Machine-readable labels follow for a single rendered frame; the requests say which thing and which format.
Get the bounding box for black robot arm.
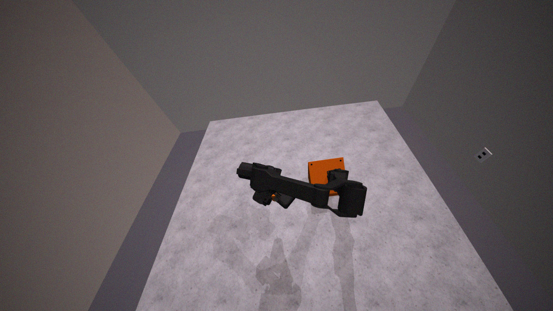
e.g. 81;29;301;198
236;162;367;218

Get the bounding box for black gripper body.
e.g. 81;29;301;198
271;190;295;209

